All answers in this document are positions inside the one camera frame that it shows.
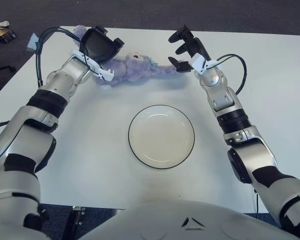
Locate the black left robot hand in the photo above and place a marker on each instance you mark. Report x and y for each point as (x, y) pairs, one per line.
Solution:
(97, 45)

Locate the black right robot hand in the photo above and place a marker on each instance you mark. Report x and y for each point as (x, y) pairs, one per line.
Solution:
(195, 45)

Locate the purple plush rabbit doll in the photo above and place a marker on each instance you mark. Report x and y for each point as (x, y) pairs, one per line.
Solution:
(137, 70)

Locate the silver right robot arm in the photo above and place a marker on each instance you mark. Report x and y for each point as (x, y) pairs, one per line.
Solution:
(252, 150)

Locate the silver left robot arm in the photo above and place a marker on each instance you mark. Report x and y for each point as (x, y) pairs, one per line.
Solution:
(62, 80)

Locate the white plate with black rim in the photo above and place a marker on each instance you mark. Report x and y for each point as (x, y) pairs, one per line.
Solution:
(161, 137)

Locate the dark cardboard box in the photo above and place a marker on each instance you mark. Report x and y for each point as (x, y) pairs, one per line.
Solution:
(5, 36)

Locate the grey robot torso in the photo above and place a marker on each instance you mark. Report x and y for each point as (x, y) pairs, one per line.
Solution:
(190, 225)

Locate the metal table bracket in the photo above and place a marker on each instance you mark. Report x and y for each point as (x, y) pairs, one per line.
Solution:
(76, 222)

